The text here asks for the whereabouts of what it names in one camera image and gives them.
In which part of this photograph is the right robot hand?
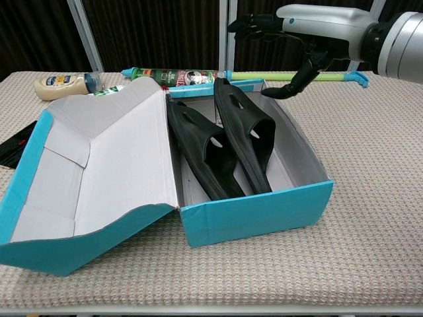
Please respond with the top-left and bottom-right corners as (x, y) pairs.
(227, 3), (377, 100)

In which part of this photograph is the black slipper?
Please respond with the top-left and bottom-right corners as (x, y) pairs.
(213, 77), (277, 195)
(166, 100), (246, 201)

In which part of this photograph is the light blue shoe box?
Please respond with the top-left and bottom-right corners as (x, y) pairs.
(0, 76), (334, 277)

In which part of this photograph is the blue green water pump toy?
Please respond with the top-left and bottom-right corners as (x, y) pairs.
(120, 67), (369, 88)

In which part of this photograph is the green chips can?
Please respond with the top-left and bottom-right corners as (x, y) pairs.
(131, 67), (221, 89)

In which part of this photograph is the beige woven table cloth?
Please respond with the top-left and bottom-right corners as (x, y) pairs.
(0, 69), (423, 310)

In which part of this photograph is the small white green bottle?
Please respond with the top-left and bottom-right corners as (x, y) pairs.
(92, 85), (126, 96)

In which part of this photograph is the mayonnaise squeeze bottle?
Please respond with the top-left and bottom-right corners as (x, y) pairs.
(34, 73), (102, 102)

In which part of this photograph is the black printed card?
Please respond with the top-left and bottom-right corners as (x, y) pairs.
(0, 120), (38, 170)

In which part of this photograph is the aluminium partition post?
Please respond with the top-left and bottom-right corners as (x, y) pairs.
(369, 0), (387, 16)
(218, 0), (238, 72)
(65, 0), (105, 73)

